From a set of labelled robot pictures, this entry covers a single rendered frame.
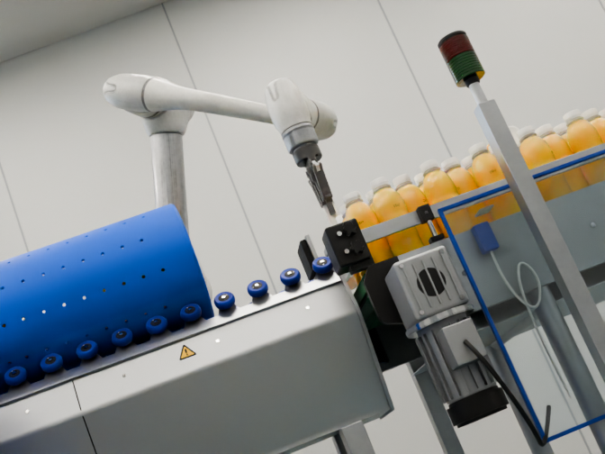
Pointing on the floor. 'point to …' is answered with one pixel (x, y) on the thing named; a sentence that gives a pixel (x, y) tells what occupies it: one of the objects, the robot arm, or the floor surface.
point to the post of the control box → (435, 409)
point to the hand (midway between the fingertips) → (332, 215)
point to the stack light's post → (544, 231)
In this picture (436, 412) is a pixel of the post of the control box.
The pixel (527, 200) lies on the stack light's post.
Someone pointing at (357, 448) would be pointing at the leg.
